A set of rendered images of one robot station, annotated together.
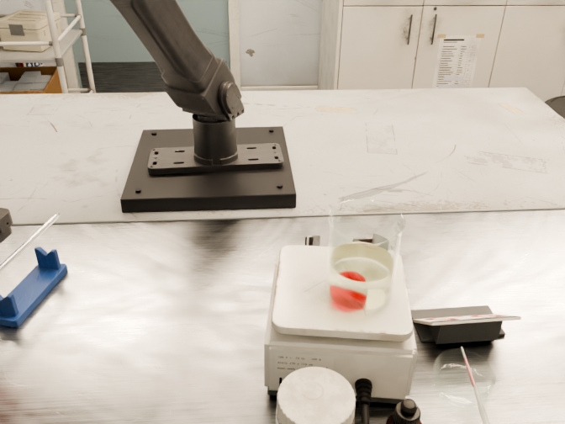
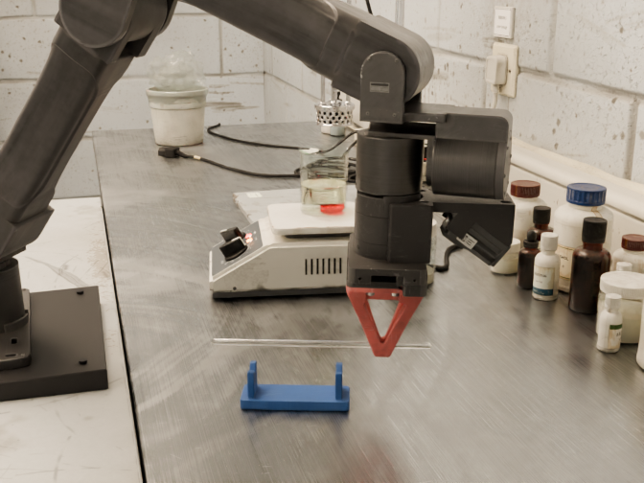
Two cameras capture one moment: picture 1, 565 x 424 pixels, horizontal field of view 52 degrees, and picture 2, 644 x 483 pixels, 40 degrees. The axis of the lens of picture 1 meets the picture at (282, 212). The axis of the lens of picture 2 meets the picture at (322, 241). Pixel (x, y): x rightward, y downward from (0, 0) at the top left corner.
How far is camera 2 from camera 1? 118 cm
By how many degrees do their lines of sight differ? 89
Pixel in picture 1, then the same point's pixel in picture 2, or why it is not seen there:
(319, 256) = (285, 219)
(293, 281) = (319, 223)
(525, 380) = not seen: hidden behind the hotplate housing
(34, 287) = (292, 390)
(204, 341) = (325, 317)
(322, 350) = not seen: hidden behind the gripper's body
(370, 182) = (43, 276)
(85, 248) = (196, 394)
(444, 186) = (58, 251)
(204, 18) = not seen: outside the picture
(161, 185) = (66, 352)
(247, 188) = (80, 307)
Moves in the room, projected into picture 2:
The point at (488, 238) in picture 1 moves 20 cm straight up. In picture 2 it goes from (154, 241) to (147, 105)
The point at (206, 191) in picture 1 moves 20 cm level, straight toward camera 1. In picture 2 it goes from (87, 325) to (267, 303)
